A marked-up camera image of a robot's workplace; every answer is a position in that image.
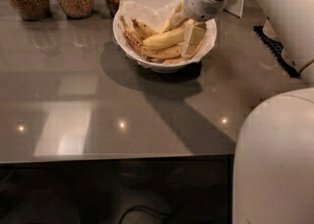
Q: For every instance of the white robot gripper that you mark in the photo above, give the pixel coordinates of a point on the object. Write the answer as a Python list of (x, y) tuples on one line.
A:
[(200, 4)]

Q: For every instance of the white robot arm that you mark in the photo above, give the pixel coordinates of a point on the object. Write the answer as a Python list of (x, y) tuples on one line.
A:
[(273, 181)]

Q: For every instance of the top upright yellow banana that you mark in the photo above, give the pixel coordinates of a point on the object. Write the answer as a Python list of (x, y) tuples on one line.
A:
[(165, 27)]

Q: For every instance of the large middle yellow banana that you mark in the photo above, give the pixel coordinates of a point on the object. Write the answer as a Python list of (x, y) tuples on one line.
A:
[(166, 39)]

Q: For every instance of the long spotted bottom banana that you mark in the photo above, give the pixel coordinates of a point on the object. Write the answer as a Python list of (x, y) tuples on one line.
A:
[(136, 43)]

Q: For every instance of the white ceramic bowl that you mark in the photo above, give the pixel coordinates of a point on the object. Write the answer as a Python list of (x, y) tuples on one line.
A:
[(165, 66)]

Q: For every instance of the white paper bowl liner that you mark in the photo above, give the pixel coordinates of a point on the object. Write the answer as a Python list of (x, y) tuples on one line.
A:
[(144, 10)]

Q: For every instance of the spotted right banana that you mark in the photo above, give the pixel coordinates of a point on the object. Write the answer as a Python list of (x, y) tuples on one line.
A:
[(181, 52)]

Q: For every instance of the small spotted left banana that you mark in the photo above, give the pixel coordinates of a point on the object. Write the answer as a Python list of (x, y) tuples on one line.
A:
[(143, 30)]

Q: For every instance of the white sign stand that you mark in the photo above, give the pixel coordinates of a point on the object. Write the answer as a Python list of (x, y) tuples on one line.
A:
[(234, 7)]

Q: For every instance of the stack of white paper bowls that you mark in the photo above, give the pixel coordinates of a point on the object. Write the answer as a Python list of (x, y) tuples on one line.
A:
[(269, 31)]

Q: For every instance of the black rubber mat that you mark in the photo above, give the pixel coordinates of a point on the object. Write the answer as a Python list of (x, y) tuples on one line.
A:
[(276, 49)]

